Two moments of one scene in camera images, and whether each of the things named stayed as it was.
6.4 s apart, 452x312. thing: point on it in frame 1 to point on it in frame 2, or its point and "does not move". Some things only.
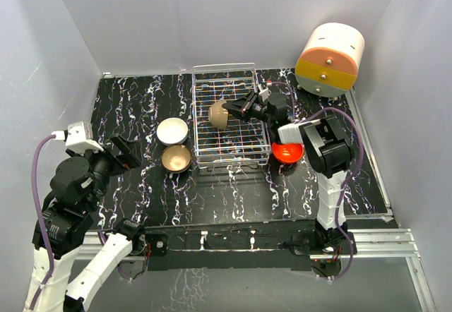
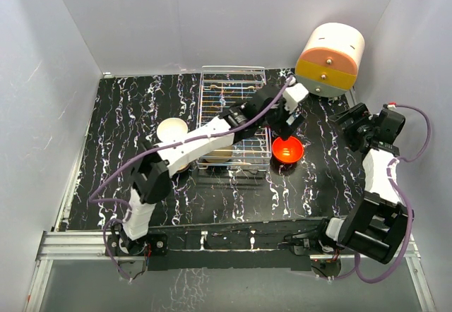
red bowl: [288, 153] does not move
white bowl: [171, 130] does not move
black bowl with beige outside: [217, 114] to [220, 155]
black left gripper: [130, 156] to [284, 129]
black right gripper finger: [243, 104] to [349, 114]
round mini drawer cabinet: [329, 59] does not move
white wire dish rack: [241, 142] does not move
